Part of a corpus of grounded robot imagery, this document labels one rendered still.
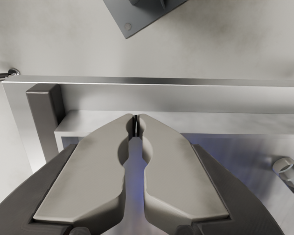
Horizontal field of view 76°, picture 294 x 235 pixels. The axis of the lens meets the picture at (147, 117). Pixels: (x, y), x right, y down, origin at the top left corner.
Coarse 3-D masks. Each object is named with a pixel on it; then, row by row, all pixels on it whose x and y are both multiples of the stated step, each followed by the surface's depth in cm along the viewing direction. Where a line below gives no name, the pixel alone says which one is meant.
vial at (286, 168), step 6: (276, 162) 20; (282, 162) 19; (288, 162) 19; (276, 168) 20; (282, 168) 19; (288, 168) 18; (282, 174) 19; (288, 174) 18; (282, 180) 19; (288, 180) 18; (288, 186) 18
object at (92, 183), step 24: (120, 120) 11; (96, 144) 9; (120, 144) 9; (72, 168) 8; (96, 168) 8; (120, 168) 8; (72, 192) 7; (96, 192) 7; (120, 192) 7; (48, 216) 6; (72, 216) 6; (96, 216) 6; (120, 216) 7
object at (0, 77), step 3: (9, 69) 100; (12, 69) 99; (15, 69) 100; (9, 72) 100; (12, 72) 100; (15, 72) 100; (18, 72) 100; (0, 75) 94; (3, 75) 95; (6, 75) 95; (9, 75) 97; (12, 75) 98; (0, 78) 94; (3, 78) 95; (6, 78) 95; (0, 81) 95
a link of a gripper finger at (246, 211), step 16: (192, 144) 9; (208, 160) 8; (224, 176) 8; (224, 192) 7; (240, 192) 7; (240, 208) 6; (256, 208) 6; (192, 224) 6; (208, 224) 6; (224, 224) 6; (240, 224) 6; (256, 224) 6; (272, 224) 6
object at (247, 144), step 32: (64, 128) 14; (96, 128) 14; (192, 128) 15; (224, 128) 15; (256, 128) 15; (288, 128) 15; (128, 160) 19; (224, 160) 20; (256, 160) 20; (128, 192) 21; (256, 192) 22; (288, 192) 22; (128, 224) 24; (288, 224) 24
